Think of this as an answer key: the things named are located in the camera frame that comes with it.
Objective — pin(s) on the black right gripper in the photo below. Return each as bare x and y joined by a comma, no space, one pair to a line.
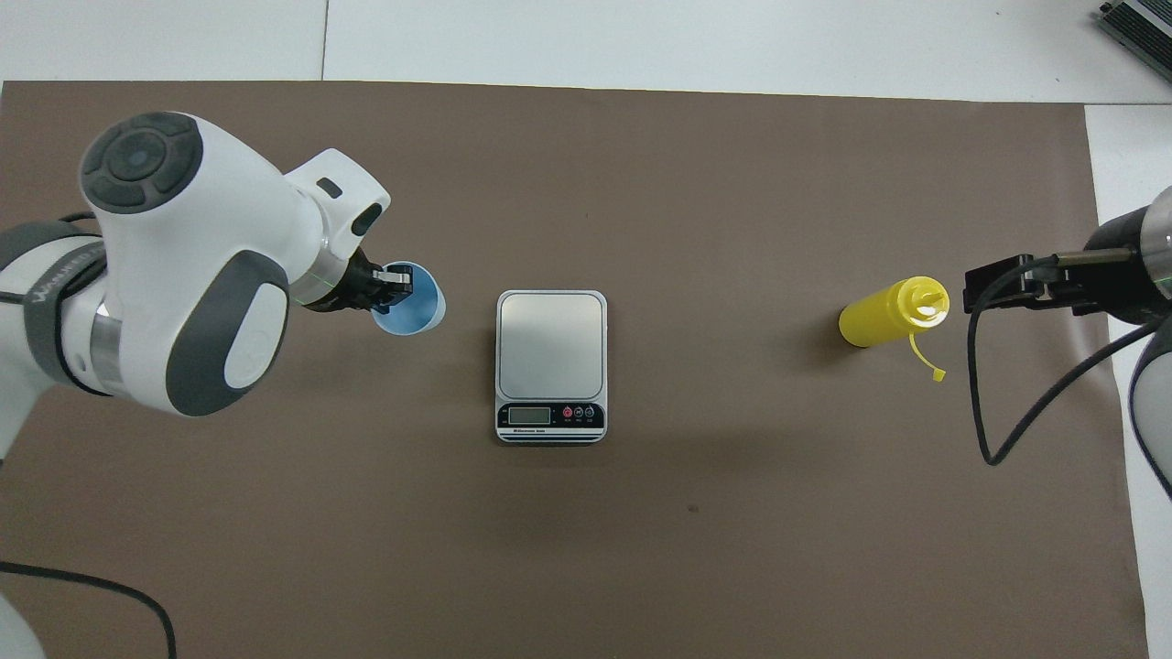
1122,275

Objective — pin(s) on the silver digital kitchen scale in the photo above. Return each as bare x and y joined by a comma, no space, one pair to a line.
550,348

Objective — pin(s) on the grey ribbed metal device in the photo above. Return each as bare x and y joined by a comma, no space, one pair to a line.
1144,27

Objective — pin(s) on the yellow squeeze bottle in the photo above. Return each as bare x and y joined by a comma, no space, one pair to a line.
879,316

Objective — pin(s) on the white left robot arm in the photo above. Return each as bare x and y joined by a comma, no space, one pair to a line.
183,238

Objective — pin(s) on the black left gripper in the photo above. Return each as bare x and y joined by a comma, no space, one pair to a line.
352,288

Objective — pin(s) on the light blue plastic cup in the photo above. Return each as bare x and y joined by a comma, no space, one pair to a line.
417,318

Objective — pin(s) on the brown paper table mat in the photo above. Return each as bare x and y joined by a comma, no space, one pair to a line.
641,183

